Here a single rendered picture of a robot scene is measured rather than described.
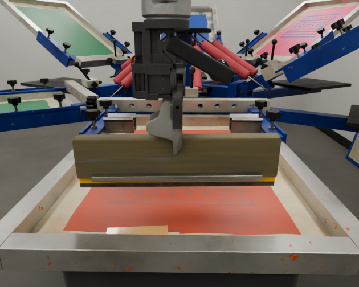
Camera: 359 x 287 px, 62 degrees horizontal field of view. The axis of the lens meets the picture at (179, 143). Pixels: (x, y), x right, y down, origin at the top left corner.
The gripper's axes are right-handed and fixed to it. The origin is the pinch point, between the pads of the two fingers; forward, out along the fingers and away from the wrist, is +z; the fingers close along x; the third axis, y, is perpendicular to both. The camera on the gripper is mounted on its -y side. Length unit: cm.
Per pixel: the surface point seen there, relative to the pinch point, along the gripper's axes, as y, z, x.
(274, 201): -19.5, 13.9, -4.4
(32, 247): 20.4, 10.5, 15.0
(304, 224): -22.5, 13.8, 3.5
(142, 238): 5.2, 10.5, 12.7
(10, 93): 91, 10, -106
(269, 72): -36, -4, -76
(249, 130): -22.1, 10.7, -43.1
